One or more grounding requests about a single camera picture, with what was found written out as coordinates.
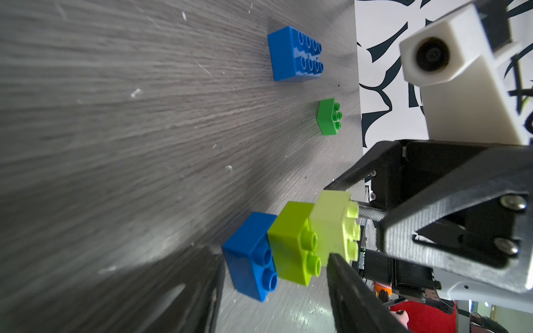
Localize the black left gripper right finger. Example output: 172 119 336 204
327 253 408 333

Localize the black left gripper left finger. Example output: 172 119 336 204
137 246 226 332

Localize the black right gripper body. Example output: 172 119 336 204
361 139 533 317

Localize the light lime lego brick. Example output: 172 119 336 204
310 190 361 266

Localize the blue small lego brick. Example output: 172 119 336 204
222 212 278 302

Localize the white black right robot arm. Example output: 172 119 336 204
328 140 532 312

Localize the green lego brick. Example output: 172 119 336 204
316 98 343 136

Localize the blue long lego brick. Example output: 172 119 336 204
267 26 324 82

